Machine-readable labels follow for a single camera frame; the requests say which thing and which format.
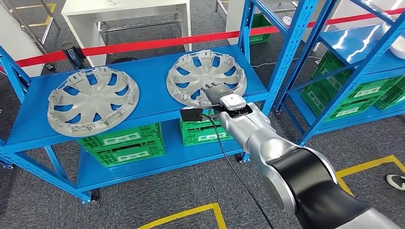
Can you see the white cabinet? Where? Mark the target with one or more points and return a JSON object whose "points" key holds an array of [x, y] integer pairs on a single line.
{"points": [[19, 41]]}

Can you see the red barrier belt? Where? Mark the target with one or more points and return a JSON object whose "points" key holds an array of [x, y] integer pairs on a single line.
{"points": [[142, 45]]}

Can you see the black belt stanchion post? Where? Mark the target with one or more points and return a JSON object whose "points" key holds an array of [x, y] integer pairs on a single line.
{"points": [[74, 57]]}

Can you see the grey plastic wheel cover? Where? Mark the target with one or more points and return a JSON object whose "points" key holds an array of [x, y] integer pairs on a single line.
{"points": [[205, 68], [91, 101]]}

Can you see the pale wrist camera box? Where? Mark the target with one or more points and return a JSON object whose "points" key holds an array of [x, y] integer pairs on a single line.
{"points": [[232, 101]]}

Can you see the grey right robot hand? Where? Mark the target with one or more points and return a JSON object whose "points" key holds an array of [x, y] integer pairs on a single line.
{"points": [[218, 91]]}

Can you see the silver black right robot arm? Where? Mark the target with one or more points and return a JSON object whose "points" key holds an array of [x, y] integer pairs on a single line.
{"points": [[253, 132]]}

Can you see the blue metal shelf rack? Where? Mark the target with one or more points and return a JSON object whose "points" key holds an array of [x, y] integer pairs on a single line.
{"points": [[152, 82], [379, 60]]}

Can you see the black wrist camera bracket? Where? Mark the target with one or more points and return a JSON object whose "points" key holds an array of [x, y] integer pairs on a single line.
{"points": [[189, 114]]}

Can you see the metal tube frame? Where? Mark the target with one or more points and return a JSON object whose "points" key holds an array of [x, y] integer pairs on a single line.
{"points": [[46, 30]]}

